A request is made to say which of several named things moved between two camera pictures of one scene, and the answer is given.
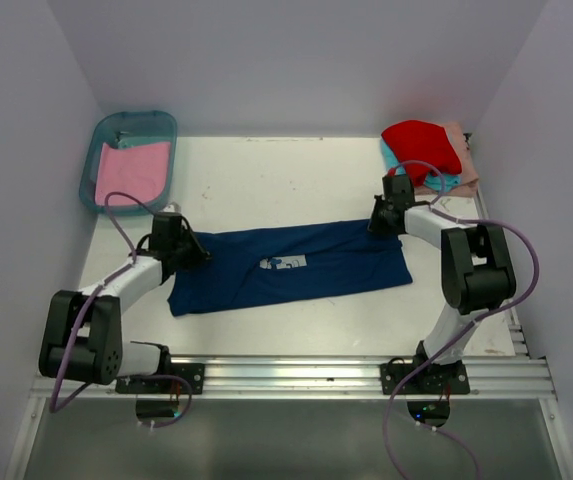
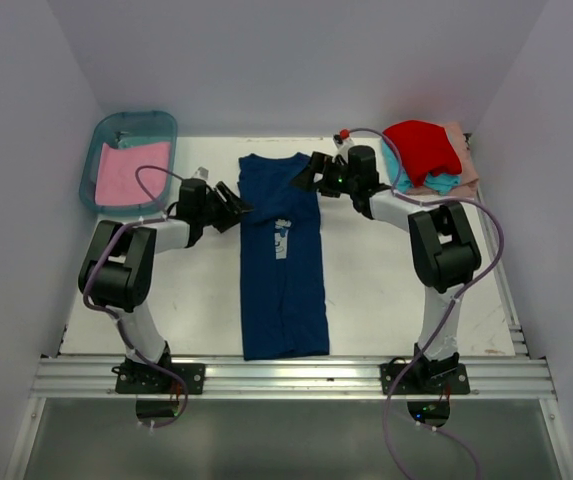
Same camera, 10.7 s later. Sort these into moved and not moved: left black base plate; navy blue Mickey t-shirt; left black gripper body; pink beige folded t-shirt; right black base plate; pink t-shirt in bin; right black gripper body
Moved: left black gripper body; navy blue Mickey t-shirt; right black gripper body
Not moved: pink beige folded t-shirt; pink t-shirt in bin; right black base plate; left black base plate
